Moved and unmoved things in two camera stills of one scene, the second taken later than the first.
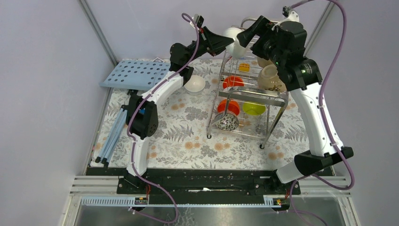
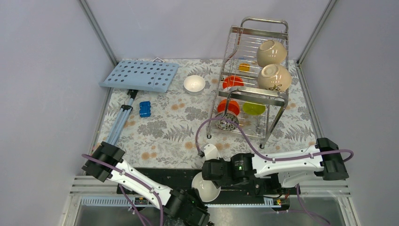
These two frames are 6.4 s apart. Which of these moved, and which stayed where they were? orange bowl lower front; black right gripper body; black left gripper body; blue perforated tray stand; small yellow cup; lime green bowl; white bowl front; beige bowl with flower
Moved: black left gripper body; black right gripper body
Stayed: white bowl front; orange bowl lower front; lime green bowl; blue perforated tray stand; beige bowl with flower; small yellow cup
